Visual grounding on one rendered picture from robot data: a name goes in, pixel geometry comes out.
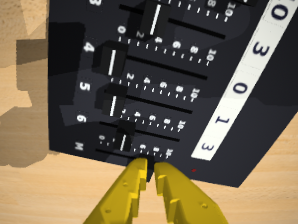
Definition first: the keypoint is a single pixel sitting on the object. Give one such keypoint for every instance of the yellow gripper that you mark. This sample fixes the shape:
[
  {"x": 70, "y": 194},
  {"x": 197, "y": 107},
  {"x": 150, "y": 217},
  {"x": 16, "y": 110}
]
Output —
[{"x": 184, "y": 201}]

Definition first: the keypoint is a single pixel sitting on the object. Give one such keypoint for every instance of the black lighting desk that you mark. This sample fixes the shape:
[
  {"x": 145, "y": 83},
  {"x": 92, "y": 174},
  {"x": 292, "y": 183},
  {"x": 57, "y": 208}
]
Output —
[{"x": 210, "y": 96}]

